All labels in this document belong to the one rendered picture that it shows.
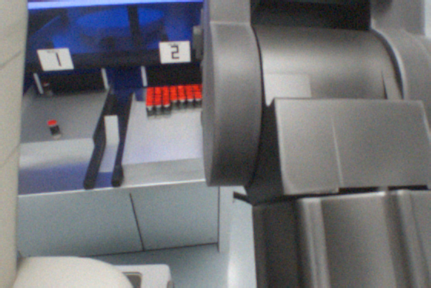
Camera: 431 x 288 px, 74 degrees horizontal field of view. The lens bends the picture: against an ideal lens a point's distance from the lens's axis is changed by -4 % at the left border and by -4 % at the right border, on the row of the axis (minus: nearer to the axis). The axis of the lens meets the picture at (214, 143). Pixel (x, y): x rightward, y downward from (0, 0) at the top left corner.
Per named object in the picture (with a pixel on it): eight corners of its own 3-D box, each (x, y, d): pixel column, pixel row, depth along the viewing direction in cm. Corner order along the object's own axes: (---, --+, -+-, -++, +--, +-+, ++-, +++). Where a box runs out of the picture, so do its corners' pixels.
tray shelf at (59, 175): (22, 101, 96) (20, 95, 95) (229, 86, 103) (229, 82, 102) (-66, 209, 57) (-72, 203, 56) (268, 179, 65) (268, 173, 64)
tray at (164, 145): (135, 102, 90) (133, 92, 88) (219, 96, 93) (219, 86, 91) (124, 177, 63) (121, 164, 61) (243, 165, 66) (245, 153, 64)
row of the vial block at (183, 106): (147, 112, 85) (145, 98, 82) (209, 108, 87) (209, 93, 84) (147, 116, 83) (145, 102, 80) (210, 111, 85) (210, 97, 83)
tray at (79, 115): (35, 95, 95) (31, 85, 93) (114, 88, 98) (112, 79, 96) (-14, 159, 68) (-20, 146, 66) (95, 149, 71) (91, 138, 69)
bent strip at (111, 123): (109, 135, 76) (105, 115, 72) (121, 135, 76) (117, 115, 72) (99, 172, 64) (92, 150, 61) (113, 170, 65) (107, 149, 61)
